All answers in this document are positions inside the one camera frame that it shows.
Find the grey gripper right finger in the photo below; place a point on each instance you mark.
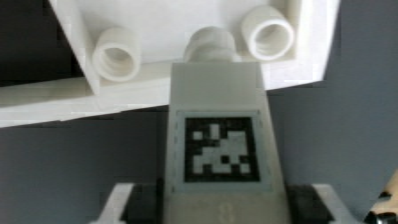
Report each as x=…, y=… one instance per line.
x=316, y=206

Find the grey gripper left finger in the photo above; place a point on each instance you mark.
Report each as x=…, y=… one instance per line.
x=131, y=204

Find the white table leg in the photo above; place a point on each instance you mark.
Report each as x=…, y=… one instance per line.
x=222, y=185

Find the white square table top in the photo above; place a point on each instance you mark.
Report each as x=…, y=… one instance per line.
x=281, y=29

